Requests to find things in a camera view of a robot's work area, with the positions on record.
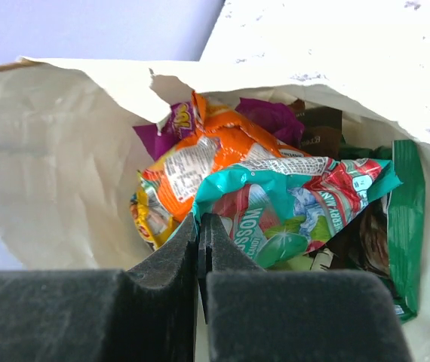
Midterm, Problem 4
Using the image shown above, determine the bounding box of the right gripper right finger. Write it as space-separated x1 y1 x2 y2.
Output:
199 214 411 361

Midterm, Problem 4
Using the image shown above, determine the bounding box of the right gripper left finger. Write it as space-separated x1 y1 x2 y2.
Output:
0 217 197 361

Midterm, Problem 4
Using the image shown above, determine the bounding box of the teal candy bag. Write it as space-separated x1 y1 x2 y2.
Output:
192 157 402 268

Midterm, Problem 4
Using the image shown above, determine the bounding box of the orange snack bag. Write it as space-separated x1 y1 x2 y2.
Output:
140 93 306 222

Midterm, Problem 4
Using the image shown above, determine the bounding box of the green crisps bag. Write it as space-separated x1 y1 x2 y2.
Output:
387 140 425 323

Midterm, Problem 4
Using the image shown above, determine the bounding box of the purple snack bag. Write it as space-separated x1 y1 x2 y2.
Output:
134 98 305 161

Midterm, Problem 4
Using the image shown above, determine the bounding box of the yellow snack packet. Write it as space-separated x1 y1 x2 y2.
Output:
130 171 180 250

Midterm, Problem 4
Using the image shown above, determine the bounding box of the brown chocolate packet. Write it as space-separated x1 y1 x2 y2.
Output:
289 100 342 159

